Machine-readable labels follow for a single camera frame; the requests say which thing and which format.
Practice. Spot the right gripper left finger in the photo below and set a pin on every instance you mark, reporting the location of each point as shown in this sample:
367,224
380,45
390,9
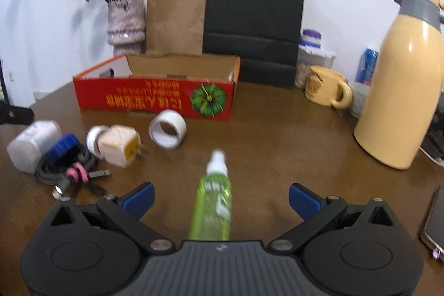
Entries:
92,248

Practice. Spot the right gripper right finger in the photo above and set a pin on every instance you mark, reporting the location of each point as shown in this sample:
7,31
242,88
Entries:
350,249

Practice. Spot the white jar blue lid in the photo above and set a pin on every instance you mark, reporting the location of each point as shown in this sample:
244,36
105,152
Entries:
42,140

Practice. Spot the green spray bottle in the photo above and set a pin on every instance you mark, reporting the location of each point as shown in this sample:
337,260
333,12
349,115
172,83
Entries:
211,219

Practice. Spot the smartphone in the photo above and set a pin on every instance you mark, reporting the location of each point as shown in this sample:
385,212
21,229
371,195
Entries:
432,234

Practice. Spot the white round lid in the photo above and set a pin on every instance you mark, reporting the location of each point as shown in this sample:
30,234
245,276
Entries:
92,139

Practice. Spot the white power adapter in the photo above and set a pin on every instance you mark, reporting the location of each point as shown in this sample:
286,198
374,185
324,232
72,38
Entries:
119,145

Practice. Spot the white tape roll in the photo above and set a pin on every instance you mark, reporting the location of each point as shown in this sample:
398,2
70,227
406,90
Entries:
168,129

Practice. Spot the cream thermos jug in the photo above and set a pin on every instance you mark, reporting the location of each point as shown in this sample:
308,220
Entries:
406,85

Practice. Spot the white cup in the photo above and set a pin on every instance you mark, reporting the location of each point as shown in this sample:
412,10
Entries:
359,92

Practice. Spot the yellow bear mug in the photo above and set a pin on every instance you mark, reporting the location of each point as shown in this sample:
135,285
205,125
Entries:
328,88

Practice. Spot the blue soda can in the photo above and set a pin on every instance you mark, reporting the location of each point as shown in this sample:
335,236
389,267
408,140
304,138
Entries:
366,67

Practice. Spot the brown paper bag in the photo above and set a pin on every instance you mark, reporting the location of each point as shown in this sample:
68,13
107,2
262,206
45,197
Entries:
175,26

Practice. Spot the orange cardboard box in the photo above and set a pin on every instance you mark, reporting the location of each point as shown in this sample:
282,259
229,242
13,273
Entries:
196,86

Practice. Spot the clear food container purple lid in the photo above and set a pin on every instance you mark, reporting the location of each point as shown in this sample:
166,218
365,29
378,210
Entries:
311,53

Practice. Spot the black paper bag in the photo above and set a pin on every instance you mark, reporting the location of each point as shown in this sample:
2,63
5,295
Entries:
264,34

